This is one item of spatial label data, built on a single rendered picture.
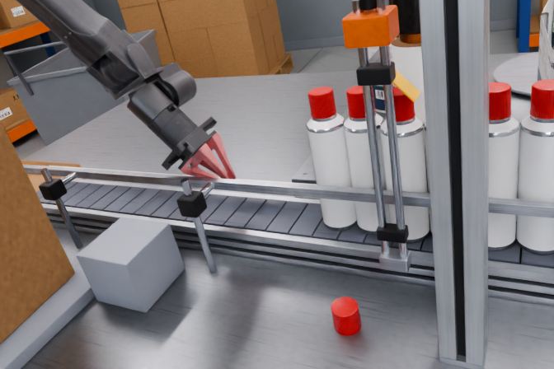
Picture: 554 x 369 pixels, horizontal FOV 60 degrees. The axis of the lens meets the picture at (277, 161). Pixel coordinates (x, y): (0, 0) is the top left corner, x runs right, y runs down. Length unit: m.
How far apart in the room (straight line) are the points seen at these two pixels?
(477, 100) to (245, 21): 3.55
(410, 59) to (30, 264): 0.67
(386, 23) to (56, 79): 2.56
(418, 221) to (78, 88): 2.44
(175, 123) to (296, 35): 4.65
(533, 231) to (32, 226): 0.67
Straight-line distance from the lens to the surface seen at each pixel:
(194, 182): 0.75
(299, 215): 0.75
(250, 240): 0.74
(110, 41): 0.77
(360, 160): 0.62
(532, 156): 0.59
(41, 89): 2.98
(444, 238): 0.48
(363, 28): 0.47
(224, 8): 3.94
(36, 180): 1.33
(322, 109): 0.62
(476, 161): 0.43
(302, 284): 0.70
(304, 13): 5.28
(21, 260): 0.79
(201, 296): 0.73
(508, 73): 1.20
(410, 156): 0.60
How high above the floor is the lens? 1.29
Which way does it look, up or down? 26 degrees down
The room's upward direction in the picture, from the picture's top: 12 degrees counter-clockwise
